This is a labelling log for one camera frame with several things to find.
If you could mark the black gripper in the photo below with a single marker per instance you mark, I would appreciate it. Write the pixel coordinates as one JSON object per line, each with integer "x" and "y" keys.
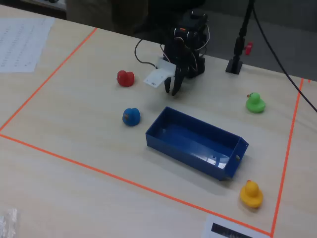
{"x": 179, "y": 70}

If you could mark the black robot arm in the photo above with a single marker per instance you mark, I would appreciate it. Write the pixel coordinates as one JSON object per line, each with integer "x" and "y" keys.
{"x": 196, "y": 65}

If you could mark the red rubber duck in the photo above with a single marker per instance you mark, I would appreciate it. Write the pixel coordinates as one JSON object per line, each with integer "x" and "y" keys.
{"x": 125, "y": 78}

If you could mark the blue plastic box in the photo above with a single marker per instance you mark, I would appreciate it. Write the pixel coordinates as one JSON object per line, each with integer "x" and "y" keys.
{"x": 188, "y": 138}

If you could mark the green rubber duck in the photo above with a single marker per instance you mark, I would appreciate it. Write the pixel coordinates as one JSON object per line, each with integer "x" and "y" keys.
{"x": 255, "y": 104}

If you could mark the yellow rubber duck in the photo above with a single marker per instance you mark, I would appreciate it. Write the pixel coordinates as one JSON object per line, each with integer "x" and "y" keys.
{"x": 251, "y": 194}

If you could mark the red clamp knob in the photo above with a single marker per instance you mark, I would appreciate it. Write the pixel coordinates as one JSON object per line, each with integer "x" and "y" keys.
{"x": 249, "y": 47}

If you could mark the white paper label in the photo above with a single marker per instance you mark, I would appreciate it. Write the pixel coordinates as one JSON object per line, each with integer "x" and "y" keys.
{"x": 223, "y": 228}

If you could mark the white printed paper sheet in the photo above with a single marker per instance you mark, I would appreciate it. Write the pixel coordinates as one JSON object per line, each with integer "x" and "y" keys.
{"x": 19, "y": 44}

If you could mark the clear plastic bag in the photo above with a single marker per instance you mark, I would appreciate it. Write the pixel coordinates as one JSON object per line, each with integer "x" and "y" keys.
{"x": 7, "y": 224}

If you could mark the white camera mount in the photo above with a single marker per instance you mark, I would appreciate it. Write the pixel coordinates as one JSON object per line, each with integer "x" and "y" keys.
{"x": 158, "y": 75}

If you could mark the black camera stand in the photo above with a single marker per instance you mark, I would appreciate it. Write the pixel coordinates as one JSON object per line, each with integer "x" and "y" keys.
{"x": 234, "y": 65}

